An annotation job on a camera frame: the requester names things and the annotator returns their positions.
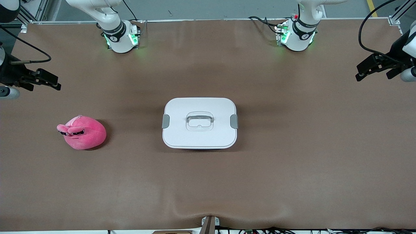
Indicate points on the aluminium frame profile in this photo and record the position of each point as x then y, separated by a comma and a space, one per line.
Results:
44, 9
395, 20

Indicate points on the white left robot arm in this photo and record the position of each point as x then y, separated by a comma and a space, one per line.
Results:
300, 39

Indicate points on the white box lid grey latches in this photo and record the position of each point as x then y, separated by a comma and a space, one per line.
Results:
182, 133

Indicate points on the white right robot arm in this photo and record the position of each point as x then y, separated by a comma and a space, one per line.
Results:
118, 42

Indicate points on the brown wooden board piece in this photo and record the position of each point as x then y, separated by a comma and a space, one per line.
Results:
172, 232

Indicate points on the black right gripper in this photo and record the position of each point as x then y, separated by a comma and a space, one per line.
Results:
10, 73

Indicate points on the brown table mat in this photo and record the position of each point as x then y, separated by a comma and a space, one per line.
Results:
208, 182

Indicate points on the metal table clamp bracket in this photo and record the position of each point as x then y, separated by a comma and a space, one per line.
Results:
209, 224

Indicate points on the pink plush toy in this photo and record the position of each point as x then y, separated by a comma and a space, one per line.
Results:
86, 135

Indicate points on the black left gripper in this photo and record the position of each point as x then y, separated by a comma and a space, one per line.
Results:
395, 53

